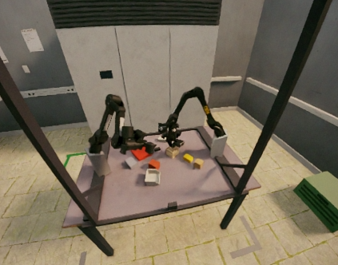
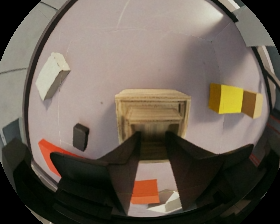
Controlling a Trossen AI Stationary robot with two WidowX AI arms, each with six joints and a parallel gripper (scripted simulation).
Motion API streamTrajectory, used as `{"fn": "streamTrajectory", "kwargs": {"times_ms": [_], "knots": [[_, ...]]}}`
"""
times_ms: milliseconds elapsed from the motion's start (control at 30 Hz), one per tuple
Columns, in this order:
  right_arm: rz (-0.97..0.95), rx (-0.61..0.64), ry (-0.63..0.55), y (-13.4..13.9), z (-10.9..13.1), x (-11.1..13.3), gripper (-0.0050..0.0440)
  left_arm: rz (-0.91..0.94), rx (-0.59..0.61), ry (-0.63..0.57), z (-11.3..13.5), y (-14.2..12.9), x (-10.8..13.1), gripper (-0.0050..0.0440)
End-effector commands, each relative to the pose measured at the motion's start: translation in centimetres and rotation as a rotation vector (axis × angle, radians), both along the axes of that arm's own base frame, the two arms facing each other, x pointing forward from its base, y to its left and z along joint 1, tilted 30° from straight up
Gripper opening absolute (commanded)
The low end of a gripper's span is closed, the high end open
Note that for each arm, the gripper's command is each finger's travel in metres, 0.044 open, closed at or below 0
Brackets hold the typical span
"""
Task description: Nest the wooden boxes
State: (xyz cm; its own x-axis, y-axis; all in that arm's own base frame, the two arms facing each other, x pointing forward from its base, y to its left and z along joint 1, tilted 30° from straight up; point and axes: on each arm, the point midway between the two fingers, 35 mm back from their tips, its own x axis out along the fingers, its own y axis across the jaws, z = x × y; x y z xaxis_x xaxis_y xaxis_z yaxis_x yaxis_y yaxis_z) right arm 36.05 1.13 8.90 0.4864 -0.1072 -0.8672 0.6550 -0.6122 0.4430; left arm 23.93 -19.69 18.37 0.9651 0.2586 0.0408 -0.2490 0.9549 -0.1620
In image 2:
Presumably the yellow cube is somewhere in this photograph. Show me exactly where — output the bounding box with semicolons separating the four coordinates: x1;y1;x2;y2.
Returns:
208;83;243;114

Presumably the white rectangular block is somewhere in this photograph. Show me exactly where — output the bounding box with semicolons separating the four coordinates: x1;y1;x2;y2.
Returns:
36;52;71;101

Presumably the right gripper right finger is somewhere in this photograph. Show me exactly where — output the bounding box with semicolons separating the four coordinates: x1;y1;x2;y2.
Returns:
165;131;254;212

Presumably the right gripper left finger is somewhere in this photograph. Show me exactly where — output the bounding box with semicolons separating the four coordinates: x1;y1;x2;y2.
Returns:
49;131;141;216

